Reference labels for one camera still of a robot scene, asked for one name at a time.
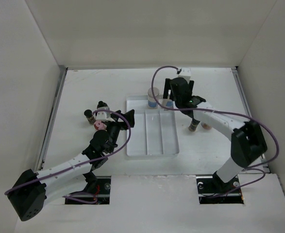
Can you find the left metal table rail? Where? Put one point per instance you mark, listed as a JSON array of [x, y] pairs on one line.
[[42, 153]]

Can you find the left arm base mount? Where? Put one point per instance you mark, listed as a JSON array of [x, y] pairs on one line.
[[96, 192]]

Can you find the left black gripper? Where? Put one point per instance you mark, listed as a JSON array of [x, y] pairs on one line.
[[121, 124]]

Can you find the small black cap spice bottle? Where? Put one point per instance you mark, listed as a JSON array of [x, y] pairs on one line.
[[193, 125]]

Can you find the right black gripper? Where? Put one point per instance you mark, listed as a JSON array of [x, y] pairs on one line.
[[167, 89]]

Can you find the metal table rail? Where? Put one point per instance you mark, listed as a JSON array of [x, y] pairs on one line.
[[42, 153], [259, 162]]

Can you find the white compartment tray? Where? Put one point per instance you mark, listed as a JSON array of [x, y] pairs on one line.
[[154, 134]]

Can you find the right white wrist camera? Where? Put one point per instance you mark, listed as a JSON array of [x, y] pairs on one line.
[[185, 73]]

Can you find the tall jar silver lid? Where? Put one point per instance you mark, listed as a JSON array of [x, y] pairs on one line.
[[166, 102], [152, 92]]

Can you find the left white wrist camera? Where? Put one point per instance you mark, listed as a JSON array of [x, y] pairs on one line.
[[104, 116]]

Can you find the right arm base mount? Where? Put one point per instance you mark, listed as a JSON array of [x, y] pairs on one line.
[[212, 190]]

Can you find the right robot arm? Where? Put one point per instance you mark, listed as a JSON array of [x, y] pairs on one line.
[[246, 137]]

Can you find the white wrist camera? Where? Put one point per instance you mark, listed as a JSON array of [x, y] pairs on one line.
[[104, 116], [185, 73]]

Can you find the pink lid spice jar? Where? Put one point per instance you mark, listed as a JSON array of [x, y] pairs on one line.
[[99, 125]]

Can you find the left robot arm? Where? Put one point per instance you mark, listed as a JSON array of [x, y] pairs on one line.
[[35, 189]]

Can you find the right metal table rail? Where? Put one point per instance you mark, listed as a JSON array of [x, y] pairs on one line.
[[259, 162]]

